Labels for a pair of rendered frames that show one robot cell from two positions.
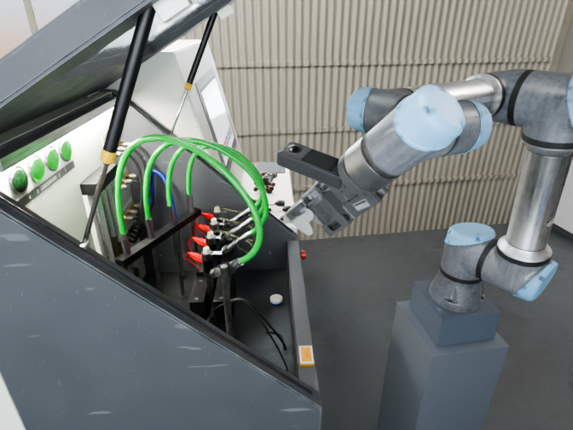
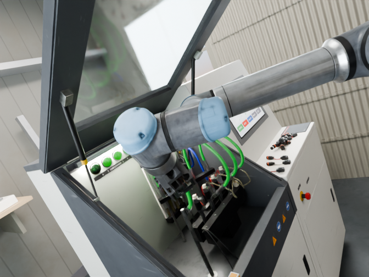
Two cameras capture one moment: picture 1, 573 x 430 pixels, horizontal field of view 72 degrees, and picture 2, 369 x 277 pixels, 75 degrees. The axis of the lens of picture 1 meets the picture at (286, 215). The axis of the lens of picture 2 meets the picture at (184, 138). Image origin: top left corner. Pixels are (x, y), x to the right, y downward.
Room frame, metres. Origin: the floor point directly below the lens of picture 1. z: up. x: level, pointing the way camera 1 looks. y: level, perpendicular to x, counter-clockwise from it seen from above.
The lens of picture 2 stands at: (0.25, -0.52, 1.58)
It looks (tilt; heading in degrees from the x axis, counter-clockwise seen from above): 13 degrees down; 46
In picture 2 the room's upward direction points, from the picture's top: 23 degrees counter-clockwise
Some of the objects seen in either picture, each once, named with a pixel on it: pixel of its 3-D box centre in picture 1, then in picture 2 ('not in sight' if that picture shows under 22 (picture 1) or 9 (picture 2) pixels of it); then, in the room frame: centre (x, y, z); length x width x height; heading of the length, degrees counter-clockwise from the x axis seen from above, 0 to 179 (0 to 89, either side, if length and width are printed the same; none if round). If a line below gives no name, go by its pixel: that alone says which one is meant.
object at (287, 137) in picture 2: (265, 179); (283, 139); (1.61, 0.09, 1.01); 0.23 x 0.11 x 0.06; 2
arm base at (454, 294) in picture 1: (458, 281); not in sight; (0.94, -0.50, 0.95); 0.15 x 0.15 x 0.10
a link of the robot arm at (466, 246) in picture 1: (469, 248); not in sight; (0.93, -0.50, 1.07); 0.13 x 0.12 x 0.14; 38
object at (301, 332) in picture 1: (298, 318); (263, 249); (0.87, -0.03, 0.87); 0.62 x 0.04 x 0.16; 2
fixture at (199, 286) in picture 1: (217, 285); (223, 216); (0.98, 0.21, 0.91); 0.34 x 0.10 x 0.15; 2
